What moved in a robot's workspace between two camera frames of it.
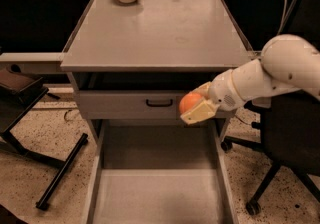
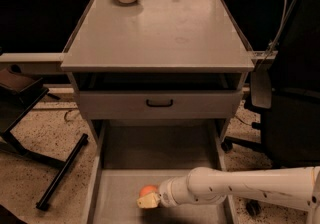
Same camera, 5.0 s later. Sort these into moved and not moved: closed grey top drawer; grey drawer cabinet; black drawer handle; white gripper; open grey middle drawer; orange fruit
Moved: white gripper; orange fruit
Not moved: open grey middle drawer; grey drawer cabinet; closed grey top drawer; black drawer handle
